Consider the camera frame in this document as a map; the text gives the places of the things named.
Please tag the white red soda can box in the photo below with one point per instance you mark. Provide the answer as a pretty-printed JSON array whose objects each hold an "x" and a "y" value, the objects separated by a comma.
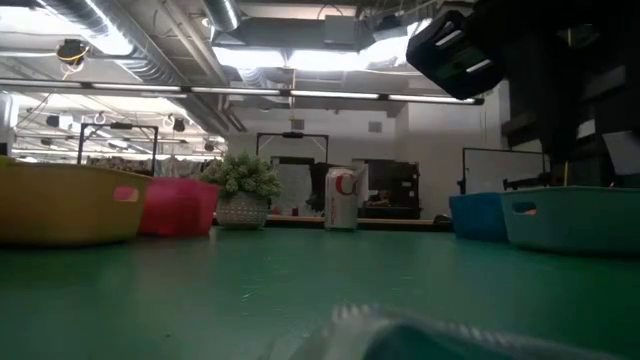
[{"x": 342, "y": 200}]

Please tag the artificial green plant in pot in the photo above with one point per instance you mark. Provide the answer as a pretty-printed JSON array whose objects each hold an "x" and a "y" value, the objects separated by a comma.
[{"x": 242, "y": 180}]

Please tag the hanging patterned cloth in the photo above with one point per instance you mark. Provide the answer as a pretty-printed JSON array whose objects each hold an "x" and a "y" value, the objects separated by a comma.
[{"x": 175, "y": 167}]

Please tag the long ceiling light bar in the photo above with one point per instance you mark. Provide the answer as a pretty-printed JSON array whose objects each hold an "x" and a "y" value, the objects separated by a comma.
[{"x": 135, "y": 87}]

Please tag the black monitor box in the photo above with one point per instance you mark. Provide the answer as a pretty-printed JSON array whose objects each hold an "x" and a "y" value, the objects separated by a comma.
[{"x": 395, "y": 185}]

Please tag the dark office chair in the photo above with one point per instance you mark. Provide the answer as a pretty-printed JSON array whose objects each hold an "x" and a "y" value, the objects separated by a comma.
[{"x": 316, "y": 185}]

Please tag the orange plastic bin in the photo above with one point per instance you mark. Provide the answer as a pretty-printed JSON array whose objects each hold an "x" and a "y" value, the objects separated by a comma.
[{"x": 65, "y": 205}]

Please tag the black metal table frame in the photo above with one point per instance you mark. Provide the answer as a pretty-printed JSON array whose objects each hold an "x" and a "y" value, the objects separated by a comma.
[{"x": 390, "y": 224}]

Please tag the black metal frame stand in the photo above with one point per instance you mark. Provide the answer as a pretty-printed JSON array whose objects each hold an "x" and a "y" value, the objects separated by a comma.
[
  {"x": 292, "y": 134},
  {"x": 117, "y": 126}
]

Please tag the red plastic bin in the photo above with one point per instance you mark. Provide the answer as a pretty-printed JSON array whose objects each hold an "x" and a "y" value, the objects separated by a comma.
[{"x": 175, "y": 207}]

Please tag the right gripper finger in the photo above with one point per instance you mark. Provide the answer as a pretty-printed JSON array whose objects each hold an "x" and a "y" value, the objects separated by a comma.
[
  {"x": 555, "y": 135},
  {"x": 607, "y": 150}
]

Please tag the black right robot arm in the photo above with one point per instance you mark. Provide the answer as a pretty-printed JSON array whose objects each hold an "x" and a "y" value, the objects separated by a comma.
[{"x": 615, "y": 20}]

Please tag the light teal plastic bin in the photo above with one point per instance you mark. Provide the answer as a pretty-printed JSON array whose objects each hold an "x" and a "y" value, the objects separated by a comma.
[{"x": 575, "y": 220}]

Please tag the pile of candy packets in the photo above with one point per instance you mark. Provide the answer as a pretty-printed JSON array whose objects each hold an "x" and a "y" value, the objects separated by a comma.
[{"x": 300, "y": 270}]

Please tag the silver ventilation duct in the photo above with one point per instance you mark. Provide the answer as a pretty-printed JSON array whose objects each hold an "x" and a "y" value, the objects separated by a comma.
[{"x": 222, "y": 12}]

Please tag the teal candy in clear wrapper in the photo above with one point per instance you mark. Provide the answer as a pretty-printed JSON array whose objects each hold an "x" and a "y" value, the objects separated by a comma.
[{"x": 450, "y": 340}]

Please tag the dark blue plastic bin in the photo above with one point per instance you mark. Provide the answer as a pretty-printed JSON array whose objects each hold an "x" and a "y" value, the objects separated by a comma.
[{"x": 475, "y": 215}]

